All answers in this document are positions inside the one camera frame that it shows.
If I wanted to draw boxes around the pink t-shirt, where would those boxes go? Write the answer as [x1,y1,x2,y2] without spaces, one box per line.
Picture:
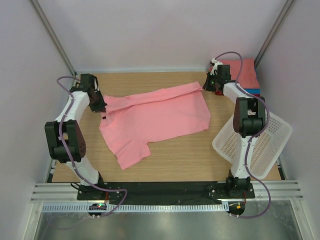
[99,81,211,170]

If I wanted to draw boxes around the folded red t-shirt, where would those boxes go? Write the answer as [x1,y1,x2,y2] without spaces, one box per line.
[214,90,261,99]

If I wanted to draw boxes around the white slotted cable duct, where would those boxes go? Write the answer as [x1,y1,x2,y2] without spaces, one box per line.
[42,202,229,213]

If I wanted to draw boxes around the folded salmon t-shirt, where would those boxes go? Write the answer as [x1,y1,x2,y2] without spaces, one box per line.
[221,58,260,89]

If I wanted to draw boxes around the white plastic basket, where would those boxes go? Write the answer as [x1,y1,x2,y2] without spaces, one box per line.
[212,113,293,180]

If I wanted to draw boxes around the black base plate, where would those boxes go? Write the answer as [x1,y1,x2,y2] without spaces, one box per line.
[71,181,255,205]

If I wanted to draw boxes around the aluminium front rail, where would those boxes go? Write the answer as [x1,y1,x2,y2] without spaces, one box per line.
[30,180,303,206]

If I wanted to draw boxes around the aluminium corner post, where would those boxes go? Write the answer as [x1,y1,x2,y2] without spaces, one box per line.
[29,0,77,76]
[254,0,296,69]

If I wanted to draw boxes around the right aluminium corner post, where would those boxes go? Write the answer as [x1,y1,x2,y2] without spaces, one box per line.
[254,0,296,69]

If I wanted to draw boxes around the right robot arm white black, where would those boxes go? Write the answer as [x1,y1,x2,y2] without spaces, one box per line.
[202,61,268,199]

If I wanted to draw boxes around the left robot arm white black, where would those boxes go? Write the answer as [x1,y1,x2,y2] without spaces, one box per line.
[44,73,107,200]

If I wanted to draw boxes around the left aluminium corner post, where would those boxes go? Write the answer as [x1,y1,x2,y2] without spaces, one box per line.
[29,0,77,76]

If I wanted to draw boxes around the folded blue t-shirt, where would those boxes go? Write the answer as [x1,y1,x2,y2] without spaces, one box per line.
[244,88,261,96]

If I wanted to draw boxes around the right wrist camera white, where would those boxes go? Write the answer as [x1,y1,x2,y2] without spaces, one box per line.
[208,58,223,76]

